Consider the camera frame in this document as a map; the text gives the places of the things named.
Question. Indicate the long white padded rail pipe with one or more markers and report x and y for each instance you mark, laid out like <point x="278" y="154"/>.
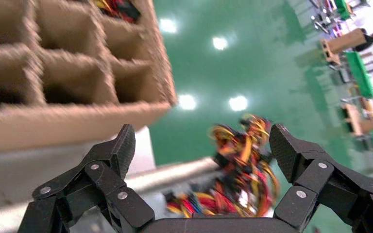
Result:
<point x="173" y="175"/>

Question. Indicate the cardboard box with dividers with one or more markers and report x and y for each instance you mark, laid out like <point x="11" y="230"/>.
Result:
<point x="77" y="122"/>

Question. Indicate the black object on carton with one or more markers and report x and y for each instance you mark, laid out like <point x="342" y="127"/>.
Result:
<point x="368" y="40"/>

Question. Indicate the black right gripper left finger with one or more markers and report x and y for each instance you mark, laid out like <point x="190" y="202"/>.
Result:
<point x="103" y="180"/>

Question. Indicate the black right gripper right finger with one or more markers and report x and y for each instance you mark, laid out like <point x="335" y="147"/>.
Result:
<point x="315" y="180"/>

